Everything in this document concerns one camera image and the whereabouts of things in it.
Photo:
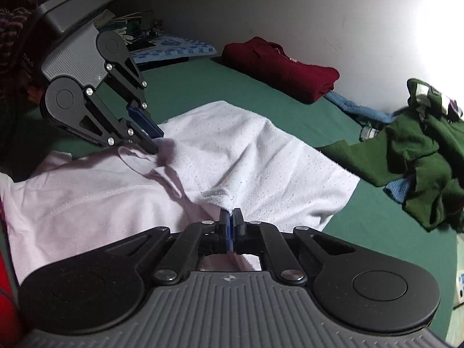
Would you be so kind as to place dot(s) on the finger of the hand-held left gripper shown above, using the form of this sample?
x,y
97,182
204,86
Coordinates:
x,y
108,127
145,121

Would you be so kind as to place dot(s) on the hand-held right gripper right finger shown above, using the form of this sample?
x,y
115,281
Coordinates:
x,y
237,232

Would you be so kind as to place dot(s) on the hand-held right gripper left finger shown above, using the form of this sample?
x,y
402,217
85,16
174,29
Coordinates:
x,y
225,232

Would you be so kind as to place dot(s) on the white T-shirt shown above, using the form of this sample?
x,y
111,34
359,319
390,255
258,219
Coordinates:
x,y
235,152

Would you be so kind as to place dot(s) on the black smartphone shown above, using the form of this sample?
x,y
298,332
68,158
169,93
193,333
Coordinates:
x,y
142,44

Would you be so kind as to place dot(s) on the blue patterned towel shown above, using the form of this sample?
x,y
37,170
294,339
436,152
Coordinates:
x,y
181,49

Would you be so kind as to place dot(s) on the dark rectangular device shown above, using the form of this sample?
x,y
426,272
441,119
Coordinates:
x,y
147,21

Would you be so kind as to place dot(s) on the folded dark red sweater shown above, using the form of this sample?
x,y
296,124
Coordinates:
x,y
282,69

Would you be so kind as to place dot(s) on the light blue knit garment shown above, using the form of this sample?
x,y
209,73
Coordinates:
x,y
348,106

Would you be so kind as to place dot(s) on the green sweater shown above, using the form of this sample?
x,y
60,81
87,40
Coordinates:
x,y
409,145

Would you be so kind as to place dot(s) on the person's red clothing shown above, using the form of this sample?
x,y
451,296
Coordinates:
x,y
9,297

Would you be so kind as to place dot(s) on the cartoon printed bed sheet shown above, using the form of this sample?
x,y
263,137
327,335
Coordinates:
x,y
459,248

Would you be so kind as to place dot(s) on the white power strip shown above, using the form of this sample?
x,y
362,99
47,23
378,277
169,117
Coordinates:
x,y
460,286

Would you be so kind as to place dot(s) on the green white striped garment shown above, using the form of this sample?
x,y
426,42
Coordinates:
x,y
437,96

